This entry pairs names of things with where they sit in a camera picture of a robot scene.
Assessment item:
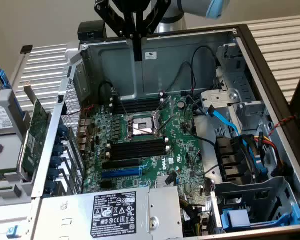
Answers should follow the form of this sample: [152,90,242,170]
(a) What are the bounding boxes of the black box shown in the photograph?
[77,21,107,42]

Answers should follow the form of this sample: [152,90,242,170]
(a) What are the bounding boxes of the long black expansion slot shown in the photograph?
[101,158,141,170]

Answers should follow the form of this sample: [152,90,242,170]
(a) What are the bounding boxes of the silver power supply unit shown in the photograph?
[38,186,185,240]

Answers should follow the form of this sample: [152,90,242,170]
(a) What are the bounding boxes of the red black twisted wire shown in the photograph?
[64,104,95,116]
[267,114,300,137]

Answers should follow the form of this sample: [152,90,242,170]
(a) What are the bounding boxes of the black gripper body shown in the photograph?
[107,0,163,29]

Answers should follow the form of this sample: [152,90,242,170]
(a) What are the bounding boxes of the blue SATA wire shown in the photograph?
[207,104,269,176]

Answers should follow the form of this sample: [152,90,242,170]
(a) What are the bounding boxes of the metal port block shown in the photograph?
[77,117,95,156]

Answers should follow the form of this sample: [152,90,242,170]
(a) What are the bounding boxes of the metal CPU socket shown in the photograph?
[124,111,164,142]

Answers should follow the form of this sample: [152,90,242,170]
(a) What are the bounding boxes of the blue hard disk bracket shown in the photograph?
[0,65,26,118]

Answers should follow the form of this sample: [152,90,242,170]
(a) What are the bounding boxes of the perforated grey disk bay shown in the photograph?
[209,176,300,235]

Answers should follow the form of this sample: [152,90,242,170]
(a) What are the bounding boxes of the green graphics card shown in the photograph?
[16,83,53,182]

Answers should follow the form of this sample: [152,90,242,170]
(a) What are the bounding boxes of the silver chipset heatsink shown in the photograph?
[155,174,179,189]

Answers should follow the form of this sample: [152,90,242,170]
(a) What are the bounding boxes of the dark brown furniture frame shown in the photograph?
[288,58,300,131]

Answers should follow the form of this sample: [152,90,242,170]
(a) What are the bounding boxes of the thin metal locking lever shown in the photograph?
[157,116,178,133]
[115,93,131,121]

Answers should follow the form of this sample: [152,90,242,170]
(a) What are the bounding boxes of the blue latch button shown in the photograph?
[6,224,20,240]

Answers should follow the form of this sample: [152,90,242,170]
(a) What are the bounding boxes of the thick black looped wire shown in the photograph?
[190,45,220,97]

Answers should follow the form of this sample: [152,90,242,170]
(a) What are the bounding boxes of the short black looped wire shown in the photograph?
[97,81,117,106]

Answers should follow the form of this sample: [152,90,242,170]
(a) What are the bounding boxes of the grey wire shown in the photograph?
[189,152,220,176]

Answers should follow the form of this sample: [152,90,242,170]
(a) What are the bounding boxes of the grey metal disk bay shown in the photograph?
[200,43,268,132]

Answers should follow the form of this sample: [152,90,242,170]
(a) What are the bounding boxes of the long black curved wire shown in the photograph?
[183,94,218,149]

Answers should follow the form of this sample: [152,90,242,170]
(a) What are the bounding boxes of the yellow black wire bundle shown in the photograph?
[179,197,209,238]

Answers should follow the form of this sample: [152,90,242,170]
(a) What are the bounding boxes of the open metal socket cover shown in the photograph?
[153,95,177,118]

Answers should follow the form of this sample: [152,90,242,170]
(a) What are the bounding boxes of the blue plastic disk carrier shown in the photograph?
[220,203,300,232]

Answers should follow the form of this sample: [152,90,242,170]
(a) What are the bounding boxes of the short black expansion slot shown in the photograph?
[99,180,114,190]

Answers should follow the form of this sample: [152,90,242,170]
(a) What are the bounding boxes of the blue card retainer clip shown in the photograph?
[48,167,61,181]
[50,156,63,169]
[44,180,58,195]
[57,124,70,138]
[52,144,65,157]

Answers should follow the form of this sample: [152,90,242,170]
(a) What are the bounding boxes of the thin black wire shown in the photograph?
[164,61,199,93]

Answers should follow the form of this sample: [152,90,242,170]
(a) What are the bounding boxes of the open metal PC case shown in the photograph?
[31,23,300,240]

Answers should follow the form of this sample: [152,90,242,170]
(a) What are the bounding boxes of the black angled wire plug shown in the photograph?
[165,171,178,186]

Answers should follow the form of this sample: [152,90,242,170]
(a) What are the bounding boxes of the black power supply label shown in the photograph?
[90,191,138,238]

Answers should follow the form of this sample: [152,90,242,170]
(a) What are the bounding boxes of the blue expansion slot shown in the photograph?
[100,167,143,179]

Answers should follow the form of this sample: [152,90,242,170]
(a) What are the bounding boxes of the grey parts rack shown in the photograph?
[0,88,55,208]

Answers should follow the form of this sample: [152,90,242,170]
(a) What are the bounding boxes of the green Dell motherboard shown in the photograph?
[81,92,214,201]

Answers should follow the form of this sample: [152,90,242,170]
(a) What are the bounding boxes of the yellow red power wires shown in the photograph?
[254,132,293,179]

